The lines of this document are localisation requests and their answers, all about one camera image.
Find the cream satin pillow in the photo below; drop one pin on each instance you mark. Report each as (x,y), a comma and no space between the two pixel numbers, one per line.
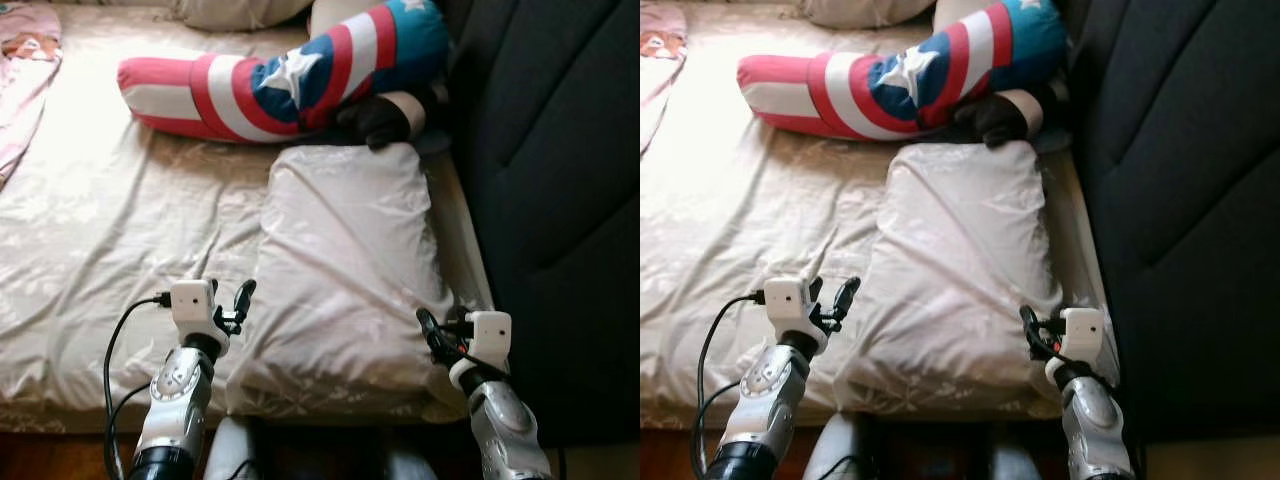
(950,270)
(340,270)

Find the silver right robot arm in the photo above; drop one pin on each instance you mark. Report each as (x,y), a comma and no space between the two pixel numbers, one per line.
(1095,430)
(505,430)

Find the black upholstered headboard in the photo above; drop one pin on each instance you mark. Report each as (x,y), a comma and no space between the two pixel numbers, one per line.
(550,150)
(1180,150)

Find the pink cartoon print blanket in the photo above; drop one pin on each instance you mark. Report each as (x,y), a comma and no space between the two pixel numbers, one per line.
(25,70)
(660,50)

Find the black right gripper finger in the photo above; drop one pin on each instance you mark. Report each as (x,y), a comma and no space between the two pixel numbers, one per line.
(1033,330)
(430,332)

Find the red white blue star bolster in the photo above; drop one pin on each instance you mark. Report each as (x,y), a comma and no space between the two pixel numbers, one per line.
(850,95)
(230,95)

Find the silver robot left leg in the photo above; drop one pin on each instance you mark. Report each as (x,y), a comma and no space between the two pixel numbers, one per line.
(232,455)
(835,455)

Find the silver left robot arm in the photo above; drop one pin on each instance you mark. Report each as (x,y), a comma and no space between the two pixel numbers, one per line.
(765,400)
(178,400)

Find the beige pillow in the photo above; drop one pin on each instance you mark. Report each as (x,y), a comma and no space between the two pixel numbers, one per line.
(865,10)
(240,12)

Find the cream patterned bed sheet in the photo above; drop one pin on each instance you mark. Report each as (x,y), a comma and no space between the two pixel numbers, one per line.
(750,230)
(130,230)

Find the black and beige plush toy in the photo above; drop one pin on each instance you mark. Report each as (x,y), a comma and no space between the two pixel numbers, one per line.
(990,120)
(375,122)

